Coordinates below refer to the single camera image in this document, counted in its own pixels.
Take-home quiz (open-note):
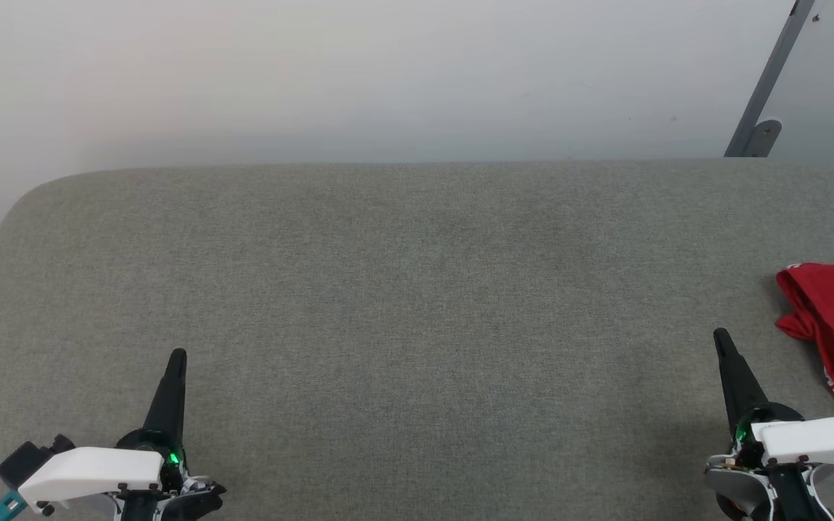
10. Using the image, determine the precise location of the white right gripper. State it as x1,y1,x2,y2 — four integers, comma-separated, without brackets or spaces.
703,328,834,521

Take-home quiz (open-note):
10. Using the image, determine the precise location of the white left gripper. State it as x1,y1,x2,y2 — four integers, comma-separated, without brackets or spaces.
17,348,227,521

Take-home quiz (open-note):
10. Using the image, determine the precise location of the grey fabric sofa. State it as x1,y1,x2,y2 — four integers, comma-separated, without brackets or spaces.
0,159,834,521

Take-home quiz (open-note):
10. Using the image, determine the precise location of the grey metal post bracket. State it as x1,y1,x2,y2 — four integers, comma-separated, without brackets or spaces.
741,119,783,158

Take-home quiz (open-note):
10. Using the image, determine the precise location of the grey metal post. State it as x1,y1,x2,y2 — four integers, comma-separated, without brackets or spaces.
724,0,816,158

